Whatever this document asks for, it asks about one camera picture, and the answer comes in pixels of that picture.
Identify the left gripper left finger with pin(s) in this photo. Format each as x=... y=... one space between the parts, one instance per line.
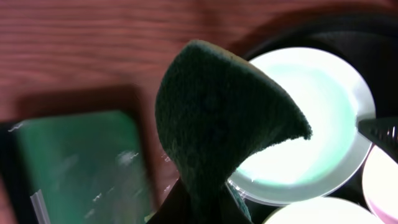
x=175 y=208

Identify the dark green sponge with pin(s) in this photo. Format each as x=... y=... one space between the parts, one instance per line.
x=213 y=110

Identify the mint plate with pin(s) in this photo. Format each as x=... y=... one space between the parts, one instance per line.
x=322 y=210
x=334 y=97

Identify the green rectangular water tray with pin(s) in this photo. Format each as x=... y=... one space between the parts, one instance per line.
x=78 y=168

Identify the round black tray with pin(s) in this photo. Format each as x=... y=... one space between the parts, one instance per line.
x=368 y=42

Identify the white plate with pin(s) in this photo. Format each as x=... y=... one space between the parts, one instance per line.
x=379 y=182

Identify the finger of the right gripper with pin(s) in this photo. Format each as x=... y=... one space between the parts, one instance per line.
x=382 y=132

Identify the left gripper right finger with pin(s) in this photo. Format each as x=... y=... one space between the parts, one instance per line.
x=233 y=210

